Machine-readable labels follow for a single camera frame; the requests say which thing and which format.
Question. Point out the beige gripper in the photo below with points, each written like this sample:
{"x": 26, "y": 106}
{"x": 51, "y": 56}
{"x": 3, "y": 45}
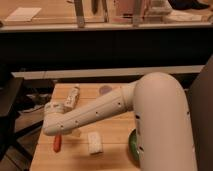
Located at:
{"x": 75, "y": 133}

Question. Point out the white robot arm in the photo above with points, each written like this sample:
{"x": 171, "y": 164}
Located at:
{"x": 162, "y": 120}

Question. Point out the green ceramic bowl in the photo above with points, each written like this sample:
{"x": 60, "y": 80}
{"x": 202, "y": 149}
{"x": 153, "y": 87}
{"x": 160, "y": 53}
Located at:
{"x": 132, "y": 145}

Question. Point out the black chair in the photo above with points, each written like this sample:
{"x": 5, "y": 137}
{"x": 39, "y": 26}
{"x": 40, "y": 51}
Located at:
{"x": 9, "y": 95}

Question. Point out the white paper sheet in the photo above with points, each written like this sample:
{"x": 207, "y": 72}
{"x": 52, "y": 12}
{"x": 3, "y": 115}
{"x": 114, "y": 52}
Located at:
{"x": 22, "y": 14}

